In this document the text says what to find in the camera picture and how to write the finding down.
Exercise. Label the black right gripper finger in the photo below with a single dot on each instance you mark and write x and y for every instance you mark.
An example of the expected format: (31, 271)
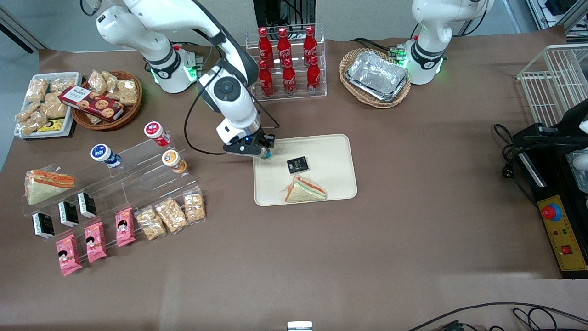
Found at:
(270, 141)
(260, 152)

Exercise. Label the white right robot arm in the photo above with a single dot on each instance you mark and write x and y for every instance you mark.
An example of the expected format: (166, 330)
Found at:
(151, 27)

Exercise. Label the cream plastic tray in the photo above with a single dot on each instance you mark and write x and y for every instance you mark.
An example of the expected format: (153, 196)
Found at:
(330, 151)

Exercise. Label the orange gum bottle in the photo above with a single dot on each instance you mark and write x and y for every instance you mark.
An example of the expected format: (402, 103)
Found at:
(173, 161)

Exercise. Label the red gum bottle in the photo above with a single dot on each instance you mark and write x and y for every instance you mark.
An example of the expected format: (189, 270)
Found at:
(155, 131)

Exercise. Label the aluminium foil tray stack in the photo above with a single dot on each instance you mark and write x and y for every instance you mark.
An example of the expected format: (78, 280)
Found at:
(377, 76)

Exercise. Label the blue gum bottle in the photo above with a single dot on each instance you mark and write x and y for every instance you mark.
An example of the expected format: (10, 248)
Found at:
(103, 154)

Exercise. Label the white rectangular snack tray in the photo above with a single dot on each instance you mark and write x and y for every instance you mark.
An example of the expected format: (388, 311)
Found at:
(72, 99)

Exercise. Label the black wrapped rice ball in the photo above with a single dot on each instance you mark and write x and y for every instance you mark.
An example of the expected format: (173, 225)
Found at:
(43, 225)
(297, 164)
(87, 204)
(69, 214)

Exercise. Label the clear acrylic bottle rack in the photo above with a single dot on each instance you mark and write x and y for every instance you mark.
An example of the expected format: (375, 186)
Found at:
(298, 94)

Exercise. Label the wrapped triangle sandwich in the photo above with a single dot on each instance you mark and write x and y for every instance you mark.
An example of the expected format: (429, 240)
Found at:
(305, 191)
(46, 186)

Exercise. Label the red cola bottle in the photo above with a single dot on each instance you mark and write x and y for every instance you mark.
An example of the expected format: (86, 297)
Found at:
(264, 43)
(284, 44)
(310, 42)
(288, 78)
(265, 80)
(314, 76)

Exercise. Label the rice crispy bar packet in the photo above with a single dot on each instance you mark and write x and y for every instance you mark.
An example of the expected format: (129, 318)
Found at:
(31, 125)
(112, 80)
(128, 93)
(54, 109)
(94, 119)
(62, 84)
(194, 207)
(36, 89)
(171, 215)
(150, 224)
(26, 111)
(97, 82)

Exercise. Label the red emergency stop button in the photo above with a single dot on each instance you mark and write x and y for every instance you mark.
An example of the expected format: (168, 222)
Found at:
(551, 212)

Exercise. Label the clear acrylic tiered stand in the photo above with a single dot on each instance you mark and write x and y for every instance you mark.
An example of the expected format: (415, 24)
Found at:
(138, 179)

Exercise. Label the light wicker basket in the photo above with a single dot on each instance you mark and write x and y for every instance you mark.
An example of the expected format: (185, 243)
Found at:
(351, 57)

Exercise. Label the dark brown wicker basket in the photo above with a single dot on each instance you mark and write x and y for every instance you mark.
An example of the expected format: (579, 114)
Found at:
(131, 112)

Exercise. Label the black yellow control box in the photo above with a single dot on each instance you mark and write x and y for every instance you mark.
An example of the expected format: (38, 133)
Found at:
(562, 248)

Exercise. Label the black equipment stand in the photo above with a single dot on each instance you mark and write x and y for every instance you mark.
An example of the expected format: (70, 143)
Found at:
(275, 11)

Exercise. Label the pink snack packet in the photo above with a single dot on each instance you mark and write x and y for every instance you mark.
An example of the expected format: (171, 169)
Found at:
(95, 241)
(125, 227)
(69, 255)

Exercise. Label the red cookie box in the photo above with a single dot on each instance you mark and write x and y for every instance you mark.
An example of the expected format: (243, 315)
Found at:
(92, 103)

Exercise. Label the yellow snack packet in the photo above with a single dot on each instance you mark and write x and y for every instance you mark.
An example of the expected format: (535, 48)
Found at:
(50, 125)

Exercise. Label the aluminium frame rack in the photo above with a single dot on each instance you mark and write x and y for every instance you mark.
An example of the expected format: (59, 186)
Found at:
(574, 18)

